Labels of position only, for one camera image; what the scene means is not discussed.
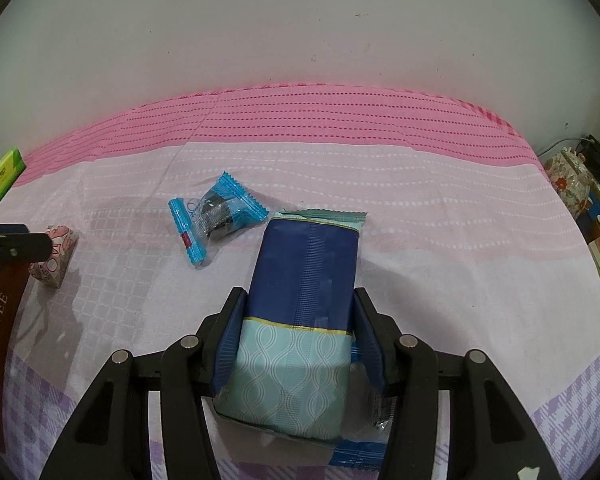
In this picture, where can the blue clear candy packet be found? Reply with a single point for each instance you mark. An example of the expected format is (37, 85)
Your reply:
(360, 452)
(215, 215)

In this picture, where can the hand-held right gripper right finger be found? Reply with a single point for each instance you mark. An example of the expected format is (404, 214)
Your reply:
(370, 355)

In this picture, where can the pink purple checked cloth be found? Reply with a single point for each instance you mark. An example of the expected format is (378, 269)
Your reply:
(430, 240)

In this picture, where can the black device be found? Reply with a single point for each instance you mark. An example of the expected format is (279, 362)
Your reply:
(597, 152)

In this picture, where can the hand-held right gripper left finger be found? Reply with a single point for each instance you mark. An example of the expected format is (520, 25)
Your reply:
(227, 355)

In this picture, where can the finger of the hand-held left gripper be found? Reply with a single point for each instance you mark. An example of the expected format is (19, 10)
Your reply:
(10, 246)

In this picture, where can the floral teapot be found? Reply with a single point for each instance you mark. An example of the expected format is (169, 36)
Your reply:
(570, 177)

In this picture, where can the brown tin box gold inside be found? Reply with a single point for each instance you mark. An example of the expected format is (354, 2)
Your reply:
(0, 360)

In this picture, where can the pink patterned snack packet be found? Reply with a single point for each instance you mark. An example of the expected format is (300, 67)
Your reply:
(57, 260)

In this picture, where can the green tissue box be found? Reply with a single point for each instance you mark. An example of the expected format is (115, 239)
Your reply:
(2, 177)

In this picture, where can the navy and teal snack packet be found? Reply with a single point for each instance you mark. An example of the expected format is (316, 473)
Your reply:
(300, 280)

